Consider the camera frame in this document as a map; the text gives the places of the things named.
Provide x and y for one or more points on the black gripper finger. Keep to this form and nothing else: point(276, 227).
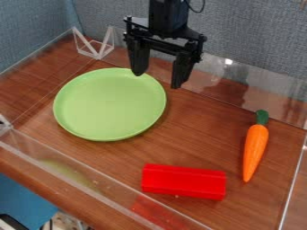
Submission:
point(138, 54)
point(182, 68)

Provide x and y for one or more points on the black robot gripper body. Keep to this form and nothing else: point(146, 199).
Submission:
point(167, 42)

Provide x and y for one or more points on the orange toy carrot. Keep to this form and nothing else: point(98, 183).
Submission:
point(255, 144)

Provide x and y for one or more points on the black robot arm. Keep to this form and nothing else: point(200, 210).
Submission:
point(168, 16)

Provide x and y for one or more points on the green round plate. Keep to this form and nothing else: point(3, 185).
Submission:
point(108, 104)

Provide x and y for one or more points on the red rectangular block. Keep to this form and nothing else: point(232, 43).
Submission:
point(183, 181)

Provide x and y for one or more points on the clear acrylic enclosure wall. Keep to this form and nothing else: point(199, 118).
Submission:
point(91, 178)

